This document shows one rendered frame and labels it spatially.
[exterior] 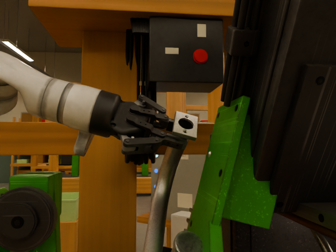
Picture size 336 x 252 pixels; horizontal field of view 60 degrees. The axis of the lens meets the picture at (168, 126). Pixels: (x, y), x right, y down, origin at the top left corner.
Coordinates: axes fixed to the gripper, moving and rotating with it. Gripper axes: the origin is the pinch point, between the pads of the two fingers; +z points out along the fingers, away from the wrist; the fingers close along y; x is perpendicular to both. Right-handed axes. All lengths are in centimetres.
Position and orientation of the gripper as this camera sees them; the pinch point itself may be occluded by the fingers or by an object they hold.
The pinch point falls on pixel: (176, 134)
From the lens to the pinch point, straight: 49.9
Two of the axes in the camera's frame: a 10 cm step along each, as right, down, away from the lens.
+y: 1.2, -6.4, 7.6
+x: -2.6, 7.2, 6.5
